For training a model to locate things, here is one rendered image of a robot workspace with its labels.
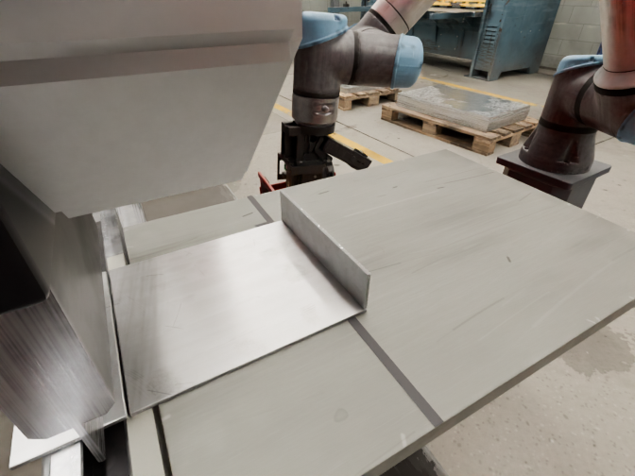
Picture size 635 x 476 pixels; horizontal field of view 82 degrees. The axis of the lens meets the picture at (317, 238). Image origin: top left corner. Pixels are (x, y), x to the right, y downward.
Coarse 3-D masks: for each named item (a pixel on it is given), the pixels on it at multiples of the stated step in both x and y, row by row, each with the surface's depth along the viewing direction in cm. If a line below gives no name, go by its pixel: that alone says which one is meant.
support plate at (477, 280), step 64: (320, 192) 25; (384, 192) 25; (448, 192) 25; (512, 192) 25; (384, 256) 19; (448, 256) 19; (512, 256) 19; (576, 256) 19; (384, 320) 16; (448, 320) 16; (512, 320) 16; (576, 320) 16; (256, 384) 13; (320, 384) 13; (384, 384) 13; (448, 384) 13; (512, 384) 14; (192, 448) 11; (256, 448) 11; (320, 448) 11; (384, 448) 11
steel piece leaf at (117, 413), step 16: (112, 320) 15; (112, 336) 15; (112, 352) 14; (112, 368) 13; (112, 416) 12; (16, 432) 12; (64, 432) 12; (16, 448) 11; (32, 448) 11; (48, 448) 11; (16, 464) 11
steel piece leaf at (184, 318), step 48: (240, 240) 20; (288, 240) 20; (144, 288) 17; (192, 288) 17; (240, 288) 17; (288, 288) 17; (336, 288) 17; (144, 336) 15; (192, 336) 15; (240, 336) 15; (288, 336) 15; (144, 384) 13; (192, 384) 13
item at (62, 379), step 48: (96, 240) 16; (96, 288) 12; (0, 336) 8; (48, 336) 8; (96, 336) 10; (0, 384) 8; (48, 384) 9; (96, 384) 9; (48, 432) 9; (96, 432) 11
